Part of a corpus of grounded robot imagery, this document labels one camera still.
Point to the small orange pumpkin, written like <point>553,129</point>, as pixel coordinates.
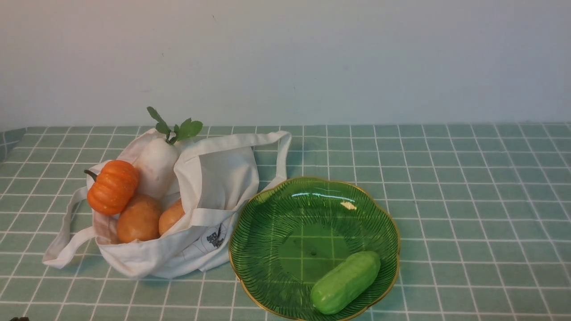
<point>113,187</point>

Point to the white cloth tote bag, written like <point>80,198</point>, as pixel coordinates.
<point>214,178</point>

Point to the green glass plate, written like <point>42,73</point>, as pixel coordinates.
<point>288,237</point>

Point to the small brown potato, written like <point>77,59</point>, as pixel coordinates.
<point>170,216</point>

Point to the white radish with leaves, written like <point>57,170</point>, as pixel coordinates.
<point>156,161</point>

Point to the green cucumber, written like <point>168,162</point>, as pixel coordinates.
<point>343,284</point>

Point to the large brown potato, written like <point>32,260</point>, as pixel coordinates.
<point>139,220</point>

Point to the green checkered tablecloth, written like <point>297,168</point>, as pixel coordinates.
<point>483,212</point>

